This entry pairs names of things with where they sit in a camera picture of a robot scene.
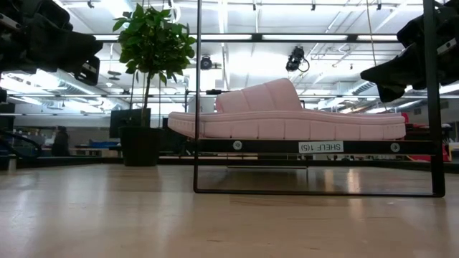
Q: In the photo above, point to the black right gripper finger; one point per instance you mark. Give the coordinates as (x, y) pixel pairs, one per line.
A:
(391, 70)

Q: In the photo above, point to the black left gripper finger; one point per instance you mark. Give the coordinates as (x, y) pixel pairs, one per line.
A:
(71, 50)

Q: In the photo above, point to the pink slide sandal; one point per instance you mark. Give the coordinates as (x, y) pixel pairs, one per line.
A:
(287, 125)

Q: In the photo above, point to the black computer monitor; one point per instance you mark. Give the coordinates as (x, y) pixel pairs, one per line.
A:
(122, 122)

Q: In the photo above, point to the red and black cart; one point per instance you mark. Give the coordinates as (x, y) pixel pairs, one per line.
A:
(416, 154)

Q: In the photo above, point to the person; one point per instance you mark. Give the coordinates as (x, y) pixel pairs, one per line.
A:
(61, 143)

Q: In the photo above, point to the green potted plant black pot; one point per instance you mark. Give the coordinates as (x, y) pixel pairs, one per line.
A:
(140, 147)

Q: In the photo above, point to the black overhead beam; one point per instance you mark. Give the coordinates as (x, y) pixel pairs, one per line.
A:
(256, 37)

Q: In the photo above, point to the black aluminium table frame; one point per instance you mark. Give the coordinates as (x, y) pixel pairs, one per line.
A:
(89, 160)

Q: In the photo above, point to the wooden shelf black metal frame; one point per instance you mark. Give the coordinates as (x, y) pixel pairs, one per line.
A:
(272, 147)

